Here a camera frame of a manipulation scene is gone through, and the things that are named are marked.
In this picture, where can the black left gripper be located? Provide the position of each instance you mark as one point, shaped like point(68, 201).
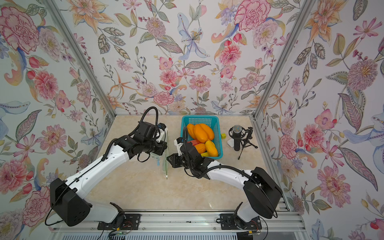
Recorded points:
point(161, 147)

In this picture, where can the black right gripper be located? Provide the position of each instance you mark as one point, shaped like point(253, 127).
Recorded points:
point(176, 164)

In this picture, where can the clear zip-top bag green print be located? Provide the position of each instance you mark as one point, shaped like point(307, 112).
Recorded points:
point(161, 160)

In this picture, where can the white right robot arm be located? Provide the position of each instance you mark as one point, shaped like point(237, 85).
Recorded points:
point(262, 192)

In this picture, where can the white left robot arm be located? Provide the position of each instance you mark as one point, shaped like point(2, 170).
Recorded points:
point(69, 197)

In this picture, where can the orange mango front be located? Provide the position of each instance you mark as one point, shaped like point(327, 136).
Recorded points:
point(201, 148)

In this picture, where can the red mango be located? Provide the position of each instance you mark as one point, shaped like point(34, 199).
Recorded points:
point(194, 142)

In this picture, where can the yellow mango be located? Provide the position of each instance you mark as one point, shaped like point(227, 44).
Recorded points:
point(211, 149)

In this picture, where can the teal plastic basket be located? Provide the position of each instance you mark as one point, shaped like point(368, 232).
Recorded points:
point(212, 122)

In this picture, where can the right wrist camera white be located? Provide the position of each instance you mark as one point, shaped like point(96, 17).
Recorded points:
point(179, 143)

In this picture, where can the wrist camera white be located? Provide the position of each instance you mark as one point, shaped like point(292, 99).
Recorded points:
point(162, 133)
point(179, 143)

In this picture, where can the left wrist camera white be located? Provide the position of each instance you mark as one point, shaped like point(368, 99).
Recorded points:
point(162, 133)

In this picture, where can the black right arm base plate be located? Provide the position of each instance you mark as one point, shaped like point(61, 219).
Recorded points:
point(233, 222)

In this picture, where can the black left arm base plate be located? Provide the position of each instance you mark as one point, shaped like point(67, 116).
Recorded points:
point(126, 222)

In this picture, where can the aluminium front rail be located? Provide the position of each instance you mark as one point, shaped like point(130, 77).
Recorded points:
point(182, 225)

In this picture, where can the aluminium corner post left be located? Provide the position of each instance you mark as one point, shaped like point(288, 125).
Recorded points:
point(59, 20)

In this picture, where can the aluminium corner post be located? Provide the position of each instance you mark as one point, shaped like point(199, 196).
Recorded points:
point(282, 60)
point(59, 20)

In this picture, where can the aluminium corner post right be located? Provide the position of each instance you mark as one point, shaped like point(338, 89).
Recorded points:
point(282, 60)

